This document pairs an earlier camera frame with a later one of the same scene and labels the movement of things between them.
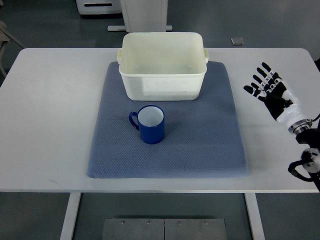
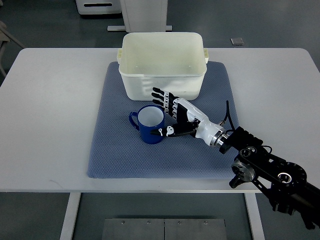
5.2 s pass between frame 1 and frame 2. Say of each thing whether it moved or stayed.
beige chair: stayed
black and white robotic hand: moved
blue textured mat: stayed
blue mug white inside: stayed
